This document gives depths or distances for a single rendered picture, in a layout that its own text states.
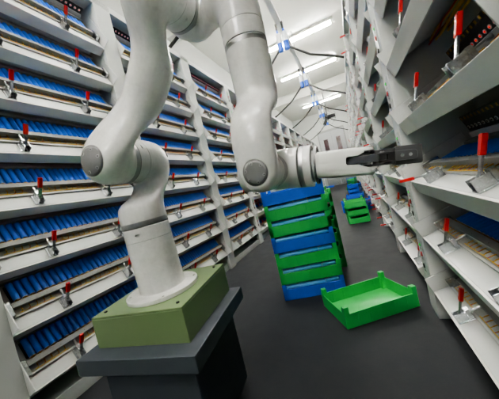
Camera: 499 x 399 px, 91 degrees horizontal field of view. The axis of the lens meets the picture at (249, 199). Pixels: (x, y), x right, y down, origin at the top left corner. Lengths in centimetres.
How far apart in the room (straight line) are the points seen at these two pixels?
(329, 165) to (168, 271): 47
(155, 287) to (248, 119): 47
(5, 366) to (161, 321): 57
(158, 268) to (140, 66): 48
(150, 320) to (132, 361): 8
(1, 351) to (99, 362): 41
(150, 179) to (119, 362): 44
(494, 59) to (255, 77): 34
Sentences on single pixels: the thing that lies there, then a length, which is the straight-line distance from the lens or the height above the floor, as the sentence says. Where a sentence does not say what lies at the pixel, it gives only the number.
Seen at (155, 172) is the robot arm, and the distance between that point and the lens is 73.
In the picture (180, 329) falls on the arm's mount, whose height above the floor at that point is 31.
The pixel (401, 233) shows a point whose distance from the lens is 173.
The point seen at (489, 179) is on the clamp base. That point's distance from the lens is 54.
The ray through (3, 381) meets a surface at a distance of 112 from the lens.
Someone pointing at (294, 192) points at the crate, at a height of 51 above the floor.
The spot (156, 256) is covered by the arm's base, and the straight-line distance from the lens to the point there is 68.
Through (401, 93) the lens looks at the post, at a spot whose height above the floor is 77.
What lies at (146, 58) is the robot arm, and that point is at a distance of 67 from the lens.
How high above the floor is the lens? 57
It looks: 2 degrees down
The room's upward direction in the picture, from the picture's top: 13 degrees counter-clockwise
